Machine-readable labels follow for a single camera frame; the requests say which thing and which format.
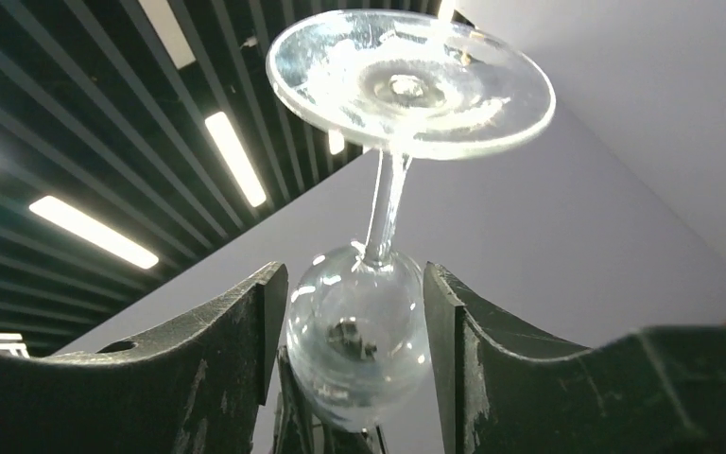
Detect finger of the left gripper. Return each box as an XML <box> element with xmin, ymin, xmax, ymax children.
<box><xmin>271</xmin><ymin>346</ymin><xmax>376</xmax><ymax>454</ymax></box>

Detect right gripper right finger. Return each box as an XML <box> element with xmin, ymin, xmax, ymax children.
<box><xmin>423</xmin><ymin>263</ymin><xmax>726</xmax><ymax>453</ymax></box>

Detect ceiling strip lights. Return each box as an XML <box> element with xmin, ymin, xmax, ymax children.
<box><xmin>0</xmin><ymin>0</ymin><xmax>458</xmax><ymax>359</ymax></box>

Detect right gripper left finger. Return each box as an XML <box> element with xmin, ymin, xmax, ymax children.
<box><xmin>0</xmin><ymin>262</ymin><xmax>288</xmax><ymax>453</ymax></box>

